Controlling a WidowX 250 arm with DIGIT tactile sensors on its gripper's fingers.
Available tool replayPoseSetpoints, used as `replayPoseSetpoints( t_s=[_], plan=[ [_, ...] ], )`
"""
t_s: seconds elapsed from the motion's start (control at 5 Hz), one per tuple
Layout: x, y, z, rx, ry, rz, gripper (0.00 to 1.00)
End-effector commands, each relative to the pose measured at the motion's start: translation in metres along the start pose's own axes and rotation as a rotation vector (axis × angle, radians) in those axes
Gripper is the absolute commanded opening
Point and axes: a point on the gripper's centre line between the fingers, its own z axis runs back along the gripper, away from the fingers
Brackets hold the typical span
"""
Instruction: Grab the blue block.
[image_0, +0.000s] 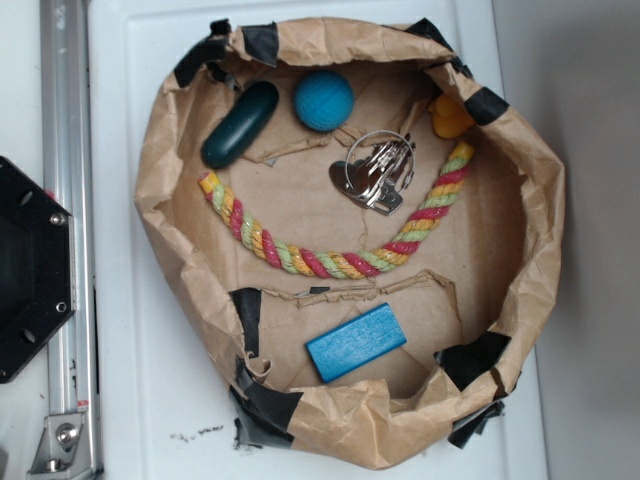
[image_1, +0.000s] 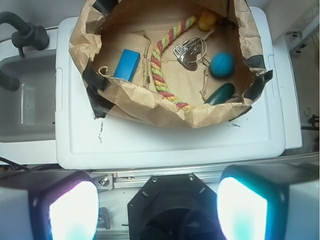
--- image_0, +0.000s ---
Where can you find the blue rectangular wooden block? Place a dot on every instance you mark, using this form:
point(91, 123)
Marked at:
point(355, 343)

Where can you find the brown paper bag bin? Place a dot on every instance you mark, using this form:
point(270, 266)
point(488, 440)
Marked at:
point(471, 301)

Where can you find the blue textured ball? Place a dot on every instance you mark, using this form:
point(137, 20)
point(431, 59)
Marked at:
point(324, 100)

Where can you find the dark green capsule-shaped object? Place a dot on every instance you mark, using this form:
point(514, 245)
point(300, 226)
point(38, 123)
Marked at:
point(241, 126)

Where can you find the yellow rubber duck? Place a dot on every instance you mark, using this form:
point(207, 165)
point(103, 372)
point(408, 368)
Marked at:
point(449, 119)

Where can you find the white plastic tray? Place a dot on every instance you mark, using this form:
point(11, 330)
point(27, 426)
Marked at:
point(165, 412)

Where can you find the multicoloured braided rope toy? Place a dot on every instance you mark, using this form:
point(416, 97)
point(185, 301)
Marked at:
point(350, 265)

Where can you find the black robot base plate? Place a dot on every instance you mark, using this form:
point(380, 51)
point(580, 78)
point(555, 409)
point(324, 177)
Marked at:
point(36, 270)

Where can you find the aluminium extrusion rail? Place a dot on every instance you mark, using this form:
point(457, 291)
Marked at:
point(72, 355)

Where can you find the metal corner bracket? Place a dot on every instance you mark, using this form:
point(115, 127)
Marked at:
point(63, 450)

